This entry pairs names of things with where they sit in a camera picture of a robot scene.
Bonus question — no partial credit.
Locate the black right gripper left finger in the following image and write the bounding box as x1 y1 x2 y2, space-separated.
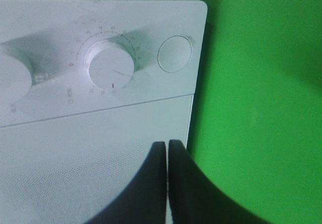
87 141 167 223

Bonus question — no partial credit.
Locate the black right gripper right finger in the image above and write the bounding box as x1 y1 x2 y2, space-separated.
168 140 268 223

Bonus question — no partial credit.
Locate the white microwave door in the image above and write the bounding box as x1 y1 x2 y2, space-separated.
1 95 194 223

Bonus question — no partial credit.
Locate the white microwave knob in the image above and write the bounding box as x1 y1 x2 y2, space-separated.
84 40 134 90
1 53 33 105

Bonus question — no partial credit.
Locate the round white door release button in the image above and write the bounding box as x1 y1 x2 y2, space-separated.
157 35 193 73

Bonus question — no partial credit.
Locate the green table cloth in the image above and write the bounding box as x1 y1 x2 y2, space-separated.
188 0 321 223

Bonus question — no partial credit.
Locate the white microwave oven body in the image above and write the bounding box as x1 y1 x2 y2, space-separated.
1 0 207 127

